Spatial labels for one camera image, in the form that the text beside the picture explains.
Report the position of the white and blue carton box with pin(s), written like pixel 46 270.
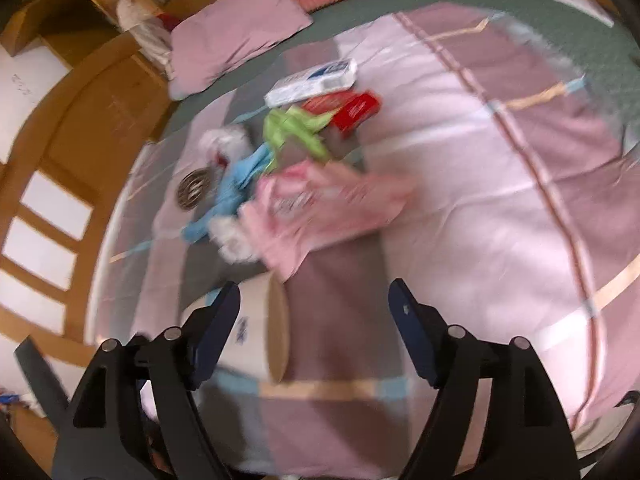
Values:
pixel 312 82

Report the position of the blue face mask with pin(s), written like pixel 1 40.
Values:
pixel 235 190

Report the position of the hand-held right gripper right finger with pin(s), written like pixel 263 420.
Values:
pixel 417 335

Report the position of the white plastic bag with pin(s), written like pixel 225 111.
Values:
pixel 225 145

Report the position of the red packet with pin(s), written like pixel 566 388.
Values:
pixel 350 110

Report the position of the pink pillow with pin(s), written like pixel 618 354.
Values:
pixel 235 30

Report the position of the white paper cup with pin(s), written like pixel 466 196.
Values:
pixel 255 322

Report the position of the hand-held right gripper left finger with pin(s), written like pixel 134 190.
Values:
pixel 212 340

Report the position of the wooden bunk bed frame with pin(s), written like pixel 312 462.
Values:
pixel 100 110

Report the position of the pink grey plaid blanket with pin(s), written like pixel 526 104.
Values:
pixel 450 160

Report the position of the white paper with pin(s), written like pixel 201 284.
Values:
pixel 235 242

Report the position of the pink plastic wrapper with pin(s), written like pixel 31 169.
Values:
pixel 320 205

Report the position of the lime green wrapper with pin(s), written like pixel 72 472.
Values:
pixel 295 132

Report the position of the green mattress mat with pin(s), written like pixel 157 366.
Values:
pixel 575 45

